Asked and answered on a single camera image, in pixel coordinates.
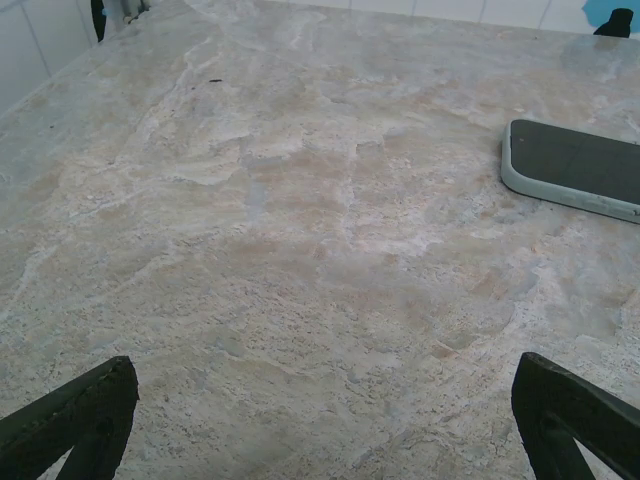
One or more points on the pale blue-grey phone case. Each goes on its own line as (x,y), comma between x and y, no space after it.
(575,198)

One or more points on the dolphin print on blue circle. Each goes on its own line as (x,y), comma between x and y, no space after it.
(617,25)

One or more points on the black smartphone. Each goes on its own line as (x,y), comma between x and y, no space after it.
(575,160)

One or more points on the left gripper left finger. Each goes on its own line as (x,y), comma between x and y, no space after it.
(100,400)

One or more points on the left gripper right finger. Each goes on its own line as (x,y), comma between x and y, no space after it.
(540,395)

